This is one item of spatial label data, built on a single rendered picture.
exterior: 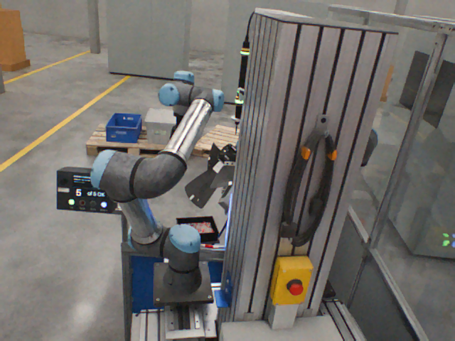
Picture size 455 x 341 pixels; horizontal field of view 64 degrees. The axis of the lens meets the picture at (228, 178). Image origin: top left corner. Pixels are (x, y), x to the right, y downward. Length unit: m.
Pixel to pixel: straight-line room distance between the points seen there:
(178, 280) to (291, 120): 0.83
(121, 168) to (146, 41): 8.26
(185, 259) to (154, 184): 0.44
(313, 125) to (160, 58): 8.47
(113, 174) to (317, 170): 0.54
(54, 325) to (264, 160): 2.25
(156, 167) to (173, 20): 8.13
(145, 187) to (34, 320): 2.02
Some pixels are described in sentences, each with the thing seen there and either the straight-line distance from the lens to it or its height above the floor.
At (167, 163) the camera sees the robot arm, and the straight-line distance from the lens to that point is 1.02.
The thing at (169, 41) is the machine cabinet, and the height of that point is 0.90.
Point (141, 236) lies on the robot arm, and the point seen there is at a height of 1.27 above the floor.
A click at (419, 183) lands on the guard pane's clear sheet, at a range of 1.65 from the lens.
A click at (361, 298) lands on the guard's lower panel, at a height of 0.74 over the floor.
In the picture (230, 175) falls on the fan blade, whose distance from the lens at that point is 1.96.
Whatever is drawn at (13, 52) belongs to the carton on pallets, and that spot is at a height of 0.38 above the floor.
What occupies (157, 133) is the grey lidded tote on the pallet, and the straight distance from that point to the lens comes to 4.94.
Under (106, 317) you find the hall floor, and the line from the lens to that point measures 2.81.
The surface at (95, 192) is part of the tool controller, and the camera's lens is 1.82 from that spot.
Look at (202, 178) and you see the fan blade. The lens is 2.22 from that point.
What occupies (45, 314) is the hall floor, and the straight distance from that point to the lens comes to 2.92.
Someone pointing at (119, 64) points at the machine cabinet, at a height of 0.26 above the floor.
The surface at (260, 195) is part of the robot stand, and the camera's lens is 0.87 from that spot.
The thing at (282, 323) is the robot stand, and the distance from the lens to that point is 1.11.
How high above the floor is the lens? 2.07
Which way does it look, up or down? 27 degrees down
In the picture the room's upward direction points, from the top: 7 degrees clockwise
